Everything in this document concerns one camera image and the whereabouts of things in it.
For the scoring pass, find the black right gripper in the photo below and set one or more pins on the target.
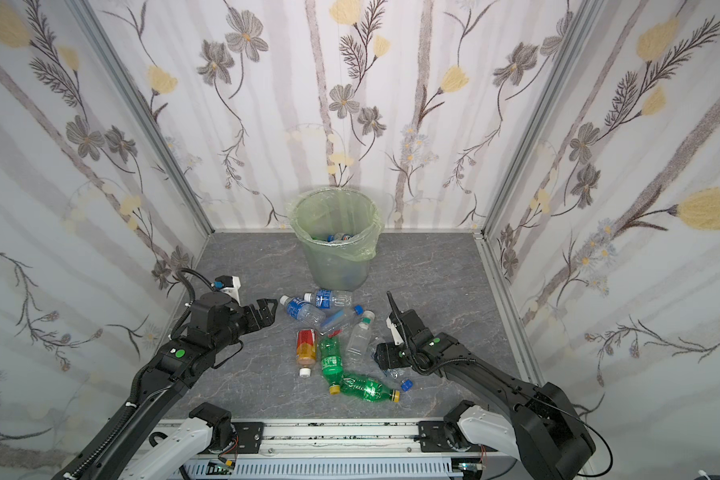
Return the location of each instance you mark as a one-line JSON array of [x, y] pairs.
[[408, 327]]

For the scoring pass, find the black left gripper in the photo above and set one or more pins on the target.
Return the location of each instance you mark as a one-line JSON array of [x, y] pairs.
[[252, 315]]

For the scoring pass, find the square clear bottle white cap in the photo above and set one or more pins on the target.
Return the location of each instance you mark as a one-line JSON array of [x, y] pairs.
[[360, 336]]

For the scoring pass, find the blue label water bottle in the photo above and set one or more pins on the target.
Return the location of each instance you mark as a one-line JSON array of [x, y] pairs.
[[302, 311]]

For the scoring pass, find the red yellow label bottle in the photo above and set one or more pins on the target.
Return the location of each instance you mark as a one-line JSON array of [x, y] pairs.
[[306, 348]]

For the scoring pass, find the clear bottle blue cap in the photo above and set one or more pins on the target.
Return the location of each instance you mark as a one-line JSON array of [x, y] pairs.
[[340, 318], [401, 377]]

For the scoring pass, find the green sprite bottle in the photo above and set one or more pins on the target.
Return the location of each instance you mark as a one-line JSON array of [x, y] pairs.
[[331, 363], [367, 389]]

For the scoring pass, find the green Sprite bottle front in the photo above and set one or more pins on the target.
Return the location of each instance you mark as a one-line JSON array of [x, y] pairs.
[[367, 389]]

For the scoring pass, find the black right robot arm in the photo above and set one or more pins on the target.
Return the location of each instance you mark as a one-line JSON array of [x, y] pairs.
[[536, 425]]

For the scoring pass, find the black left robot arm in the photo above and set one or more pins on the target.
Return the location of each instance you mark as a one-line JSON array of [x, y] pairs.
[[210, 323]]

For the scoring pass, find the mesh bin with green liner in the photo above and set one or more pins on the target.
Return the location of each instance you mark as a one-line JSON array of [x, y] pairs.
[[339, 231]]

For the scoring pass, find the Pocari Sweat clear bottle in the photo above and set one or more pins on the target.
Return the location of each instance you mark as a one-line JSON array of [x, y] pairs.
[[329, 299]]

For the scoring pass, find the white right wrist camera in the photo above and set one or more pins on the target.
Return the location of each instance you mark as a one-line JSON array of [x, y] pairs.
[[397, 338]]

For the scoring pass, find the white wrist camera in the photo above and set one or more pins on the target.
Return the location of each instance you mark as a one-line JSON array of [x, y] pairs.
[[397, 338], [229, 285]]

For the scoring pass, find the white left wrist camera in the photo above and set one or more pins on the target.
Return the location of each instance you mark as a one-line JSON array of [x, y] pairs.
[[229, 285]]

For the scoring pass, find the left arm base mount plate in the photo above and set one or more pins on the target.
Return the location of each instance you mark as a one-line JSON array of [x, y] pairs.
[[236, 437]]

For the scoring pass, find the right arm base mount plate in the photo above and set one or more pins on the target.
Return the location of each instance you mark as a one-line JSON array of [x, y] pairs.
[[439, 436]]

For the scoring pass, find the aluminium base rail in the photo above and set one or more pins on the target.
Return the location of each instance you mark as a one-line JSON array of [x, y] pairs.
[[315, 449]]

